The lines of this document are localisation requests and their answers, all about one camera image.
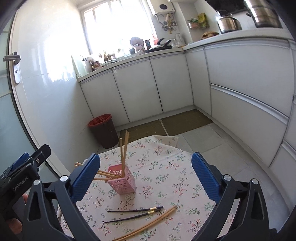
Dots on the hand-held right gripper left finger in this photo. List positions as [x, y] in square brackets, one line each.
[84, 177]

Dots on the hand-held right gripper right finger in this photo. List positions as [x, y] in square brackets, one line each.
[204, 176]

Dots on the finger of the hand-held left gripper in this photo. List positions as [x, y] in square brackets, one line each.
[41, 154]
[20, 161]

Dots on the wooden chopstick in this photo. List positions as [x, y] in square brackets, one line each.
[126, 143]
[173, 212]
[101, 179]
[168, 210]
[121, 150]
[108, 173]

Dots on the pink perforated utensil holder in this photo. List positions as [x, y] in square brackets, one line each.
[124, 185]

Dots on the person's left hand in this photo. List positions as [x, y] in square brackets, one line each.
[16, 226]

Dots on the floral tablecloth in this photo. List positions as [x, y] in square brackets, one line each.
[166, 176]

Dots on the frosted glass door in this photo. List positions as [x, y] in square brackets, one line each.
[11, 115]

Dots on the brown trash bin red liner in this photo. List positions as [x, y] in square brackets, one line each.
[104, 132]

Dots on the brown floor mat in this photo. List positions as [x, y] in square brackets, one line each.
[185, 121]
[141, 131]

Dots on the white cutting board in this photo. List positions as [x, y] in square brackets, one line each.
[79, 66]

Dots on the black frying pan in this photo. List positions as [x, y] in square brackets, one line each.
[159, 47]

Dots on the white electric jug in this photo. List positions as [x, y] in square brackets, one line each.
[177, 39]

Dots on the round woven tray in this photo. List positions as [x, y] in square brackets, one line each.
[209, 34]

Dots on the dark figurine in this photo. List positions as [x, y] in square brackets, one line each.
[136, 42]

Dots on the kitchen window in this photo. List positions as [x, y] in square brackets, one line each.
[115, 25]

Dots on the yellow snack bag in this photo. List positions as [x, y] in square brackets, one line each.
[202, 21]

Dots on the steel kettle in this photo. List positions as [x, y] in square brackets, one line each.
[229, 23]

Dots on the water heater pipes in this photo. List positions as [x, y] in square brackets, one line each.
[167, 22]

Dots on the steel steamer pot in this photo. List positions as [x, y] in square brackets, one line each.
[263, 14]

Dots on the black range hood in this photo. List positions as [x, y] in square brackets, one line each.
[226, 4]

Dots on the white water heater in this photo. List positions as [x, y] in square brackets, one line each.
[161, 6]

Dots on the metal wall rack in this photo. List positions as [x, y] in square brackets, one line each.
[193, 24]

